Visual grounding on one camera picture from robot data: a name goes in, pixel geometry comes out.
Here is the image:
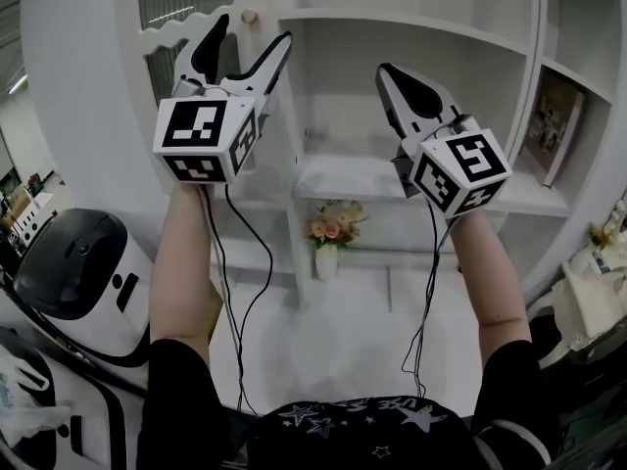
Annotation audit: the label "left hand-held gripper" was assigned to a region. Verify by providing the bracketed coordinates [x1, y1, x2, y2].
[152, 14, 294, 186]

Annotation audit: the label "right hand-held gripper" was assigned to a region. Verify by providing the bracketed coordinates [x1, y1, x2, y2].
[375, 63, 513, 221]

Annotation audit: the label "person's left forearm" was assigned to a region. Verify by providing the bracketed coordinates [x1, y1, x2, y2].
[148, 178, 222, 357]

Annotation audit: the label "person's right forearm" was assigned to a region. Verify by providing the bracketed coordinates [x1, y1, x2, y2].
[447, 211, 534, 357]

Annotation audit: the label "white shelving unit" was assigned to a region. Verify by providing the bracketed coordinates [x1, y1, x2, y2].
[112, 0, 627, 312]

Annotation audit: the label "book with brown cover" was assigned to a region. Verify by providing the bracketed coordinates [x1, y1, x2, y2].
[517, 65, 587, 188]

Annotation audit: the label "pink artificial flower bouquet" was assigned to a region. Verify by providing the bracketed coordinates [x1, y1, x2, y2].
[307, 199, 369, 252]

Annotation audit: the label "white vase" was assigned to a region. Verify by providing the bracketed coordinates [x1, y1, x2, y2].
[313, 244, 340, 284]

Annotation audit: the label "small yellow flowers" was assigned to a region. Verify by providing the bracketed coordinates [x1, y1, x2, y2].
[589, 222, 616, 253]

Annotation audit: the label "white and black robot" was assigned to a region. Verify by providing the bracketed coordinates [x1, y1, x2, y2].
[12, 207, 154, 369]
[0, 324, 149, 470]

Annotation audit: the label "white box with round holes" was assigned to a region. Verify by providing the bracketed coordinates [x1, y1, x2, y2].
[8, 191, 56, 250]

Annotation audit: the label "dark chair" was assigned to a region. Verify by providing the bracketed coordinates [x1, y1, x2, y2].
[526, 308, 627, 470]

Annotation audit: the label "black star-print t-shirt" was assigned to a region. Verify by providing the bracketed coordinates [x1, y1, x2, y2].
[141, 337, 560, 470]

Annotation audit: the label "white plastic bag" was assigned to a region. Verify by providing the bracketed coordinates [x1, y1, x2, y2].
[0, 344, 75, 446]

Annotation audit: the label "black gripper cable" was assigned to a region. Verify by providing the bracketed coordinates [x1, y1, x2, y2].
[401, 200, 443, 397]
[199, 182, 275, 416]

